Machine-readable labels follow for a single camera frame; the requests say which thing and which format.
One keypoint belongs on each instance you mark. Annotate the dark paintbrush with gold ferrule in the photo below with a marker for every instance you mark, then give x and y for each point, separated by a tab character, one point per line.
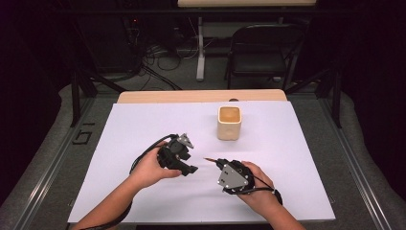
210	159

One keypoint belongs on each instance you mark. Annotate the person's right hand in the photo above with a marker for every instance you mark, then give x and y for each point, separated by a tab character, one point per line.
260	191

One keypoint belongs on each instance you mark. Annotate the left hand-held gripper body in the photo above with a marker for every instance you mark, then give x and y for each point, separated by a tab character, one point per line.
174	151

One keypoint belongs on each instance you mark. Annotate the cream square brush holder cup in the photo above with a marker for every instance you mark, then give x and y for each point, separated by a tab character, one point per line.
229	129

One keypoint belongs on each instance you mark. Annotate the light wooden background table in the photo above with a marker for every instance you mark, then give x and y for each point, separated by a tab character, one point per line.
245	3

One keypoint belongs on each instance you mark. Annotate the black metal frame stand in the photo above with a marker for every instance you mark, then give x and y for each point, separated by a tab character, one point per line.
333	96
79	92

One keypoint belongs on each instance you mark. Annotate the white paper sheet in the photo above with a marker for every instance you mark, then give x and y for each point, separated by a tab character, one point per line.
271	166

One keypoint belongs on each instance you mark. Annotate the black folding chair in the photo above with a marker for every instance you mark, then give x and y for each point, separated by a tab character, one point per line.
260	57

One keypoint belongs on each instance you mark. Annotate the dark computer case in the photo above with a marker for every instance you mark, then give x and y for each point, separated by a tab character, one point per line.
115	44

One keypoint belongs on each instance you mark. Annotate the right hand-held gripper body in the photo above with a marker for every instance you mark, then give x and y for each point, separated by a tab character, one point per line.
234	179

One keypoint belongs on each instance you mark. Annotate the person's left hand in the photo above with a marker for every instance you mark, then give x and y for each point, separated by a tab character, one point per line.
150	167

